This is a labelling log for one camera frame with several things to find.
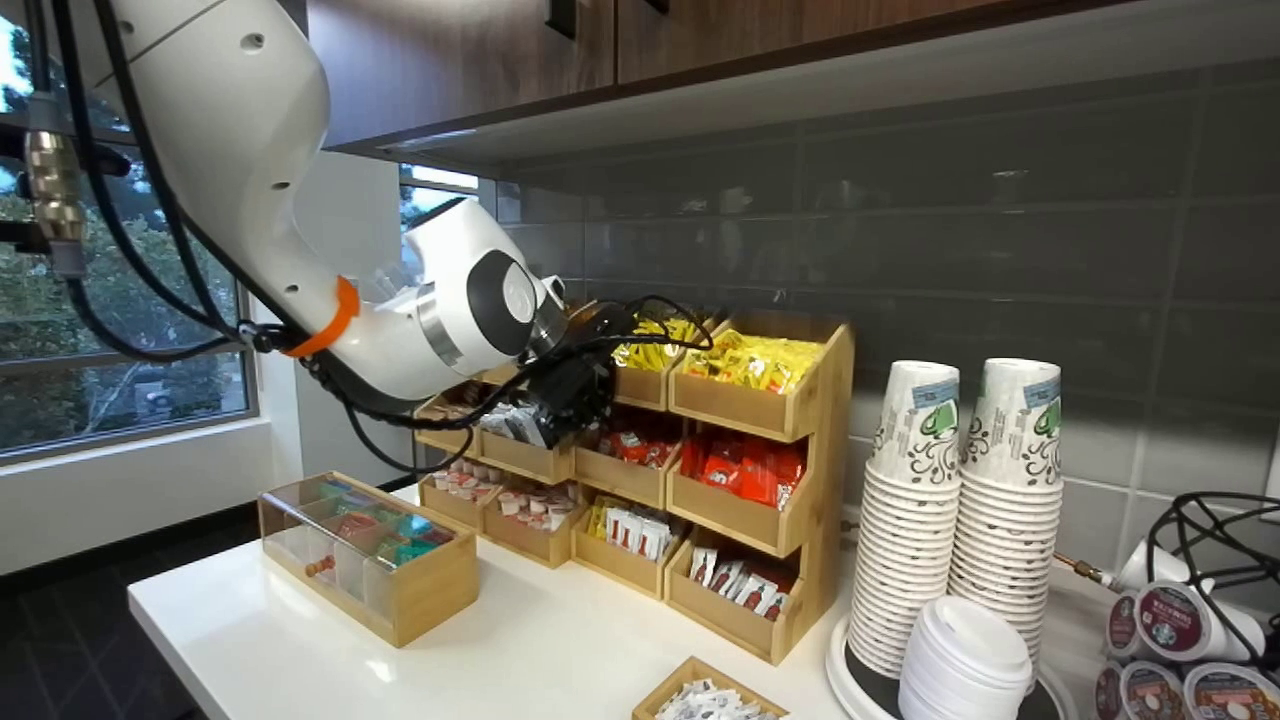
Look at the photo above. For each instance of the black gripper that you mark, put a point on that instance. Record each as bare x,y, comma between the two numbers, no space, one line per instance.
577,390

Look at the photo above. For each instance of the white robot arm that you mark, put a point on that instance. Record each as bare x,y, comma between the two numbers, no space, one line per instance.
227,121

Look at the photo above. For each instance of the silver packet pile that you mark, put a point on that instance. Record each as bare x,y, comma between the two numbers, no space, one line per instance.
513,425

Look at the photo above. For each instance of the gold packet pile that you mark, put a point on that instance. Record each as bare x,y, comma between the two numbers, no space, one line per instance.
654,351

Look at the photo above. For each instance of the yellow packet pile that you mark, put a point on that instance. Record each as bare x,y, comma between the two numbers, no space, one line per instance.
760,360

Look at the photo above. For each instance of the wooden shelf organizer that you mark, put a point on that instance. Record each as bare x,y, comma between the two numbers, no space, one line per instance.
820,535

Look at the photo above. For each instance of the green tea bag pile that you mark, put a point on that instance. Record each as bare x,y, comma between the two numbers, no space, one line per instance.
415,542

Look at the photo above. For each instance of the window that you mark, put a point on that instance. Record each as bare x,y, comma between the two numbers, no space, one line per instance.
435,194
82,387

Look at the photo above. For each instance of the red tea bag pile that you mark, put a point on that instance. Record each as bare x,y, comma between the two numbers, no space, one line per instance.
357,529

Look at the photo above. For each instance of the wooden tea box clear lid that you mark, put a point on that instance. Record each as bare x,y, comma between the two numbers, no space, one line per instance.
403,600

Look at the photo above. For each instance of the small wooden tray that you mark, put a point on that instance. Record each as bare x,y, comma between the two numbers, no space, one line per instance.
642,703

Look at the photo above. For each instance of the white striped sachet pile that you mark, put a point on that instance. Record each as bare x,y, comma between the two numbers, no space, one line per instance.
713,703

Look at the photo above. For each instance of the wooden upper cabinet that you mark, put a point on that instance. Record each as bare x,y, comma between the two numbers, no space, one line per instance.
453,66

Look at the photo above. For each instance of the paper cup stack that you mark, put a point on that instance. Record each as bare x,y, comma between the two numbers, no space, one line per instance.
1009,483
904,535

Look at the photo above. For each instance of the white lid stack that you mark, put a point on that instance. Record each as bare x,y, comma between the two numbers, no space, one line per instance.
967,661

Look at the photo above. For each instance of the brass metal fitting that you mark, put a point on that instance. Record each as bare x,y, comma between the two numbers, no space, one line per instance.
57,186

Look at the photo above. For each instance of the coffee pod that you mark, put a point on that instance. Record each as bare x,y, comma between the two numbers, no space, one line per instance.
1233,692
1154,692
1168,623
1110,692
1120,626

